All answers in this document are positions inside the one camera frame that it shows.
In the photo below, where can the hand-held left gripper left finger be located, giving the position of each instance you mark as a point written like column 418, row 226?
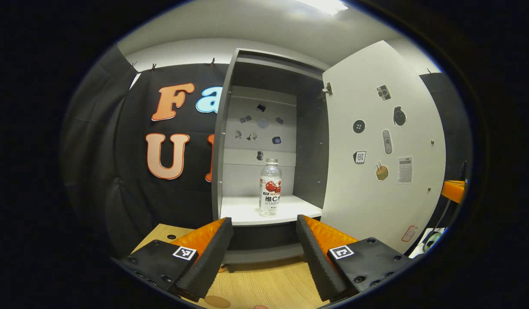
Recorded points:
column 213, row 257

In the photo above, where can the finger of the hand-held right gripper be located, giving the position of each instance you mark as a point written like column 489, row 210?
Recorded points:
column 455, row 191

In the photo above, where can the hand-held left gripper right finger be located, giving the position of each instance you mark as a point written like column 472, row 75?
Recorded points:
column 318, row 262

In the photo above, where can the white cabinet door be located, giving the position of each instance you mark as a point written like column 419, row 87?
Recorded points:
column 363, row 206

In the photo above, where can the clear bottle with red label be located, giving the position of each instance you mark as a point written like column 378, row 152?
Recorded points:
column 271, row 193

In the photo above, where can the grey cabinet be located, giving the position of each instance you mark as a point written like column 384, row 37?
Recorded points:
column 309, row 150

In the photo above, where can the white cabinet shelf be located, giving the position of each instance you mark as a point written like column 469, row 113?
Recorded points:
column 247, row 210

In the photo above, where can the metal door hinge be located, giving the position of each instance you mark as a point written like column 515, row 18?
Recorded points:
column 328, row 89

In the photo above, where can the black backdrop cloth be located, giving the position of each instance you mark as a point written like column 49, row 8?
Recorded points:
column 118, row 171

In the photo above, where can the long ceiling light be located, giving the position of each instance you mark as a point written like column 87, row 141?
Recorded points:
column 326, row 5

